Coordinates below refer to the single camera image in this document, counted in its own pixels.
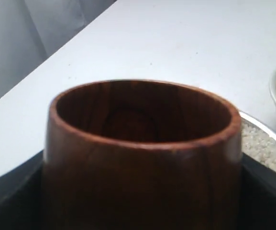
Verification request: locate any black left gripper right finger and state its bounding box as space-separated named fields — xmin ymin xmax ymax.
xmin=237 ymin=154 xmax=276 ymax=230

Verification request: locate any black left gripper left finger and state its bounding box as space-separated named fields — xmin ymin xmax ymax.
xmin=0 ymin=151 xmax=43 ymax=230

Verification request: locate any brown wooden cup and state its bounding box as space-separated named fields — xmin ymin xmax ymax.
xmin=42 ymin=80 xmax=242 ymax=230

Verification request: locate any large metal rice plate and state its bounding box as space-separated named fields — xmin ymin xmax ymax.
xmin=240 ymin=112 xmax=276 ymax=172

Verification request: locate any white backdrop cloth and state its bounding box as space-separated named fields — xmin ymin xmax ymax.
xmin=0 ymin=0 xmax=112 ymax=98

